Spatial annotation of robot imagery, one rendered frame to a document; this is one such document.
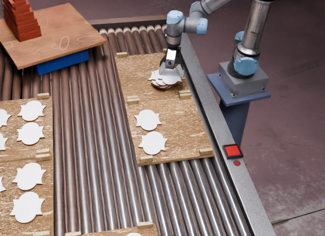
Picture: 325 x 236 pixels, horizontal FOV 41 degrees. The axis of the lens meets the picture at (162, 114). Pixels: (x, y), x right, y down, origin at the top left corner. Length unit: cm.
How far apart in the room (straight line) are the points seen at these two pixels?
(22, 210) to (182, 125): 82
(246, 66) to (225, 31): 251
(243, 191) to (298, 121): 188
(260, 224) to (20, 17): 158
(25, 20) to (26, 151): 79
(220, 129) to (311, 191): 125
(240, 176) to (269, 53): 260
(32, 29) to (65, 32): 18
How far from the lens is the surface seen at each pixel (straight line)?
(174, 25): 211
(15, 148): 206
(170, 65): 215
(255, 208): 185
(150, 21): 286
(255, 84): 241
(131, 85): 232
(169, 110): 217
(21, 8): 247
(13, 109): 226
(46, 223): 177
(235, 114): 252
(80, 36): 253
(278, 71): 420
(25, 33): 253
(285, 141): 350
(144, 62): 249
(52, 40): 252
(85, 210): 180
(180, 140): 203
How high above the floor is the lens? 237
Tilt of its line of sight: 42 degrees down
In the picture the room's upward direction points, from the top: 3 degrees clockwise
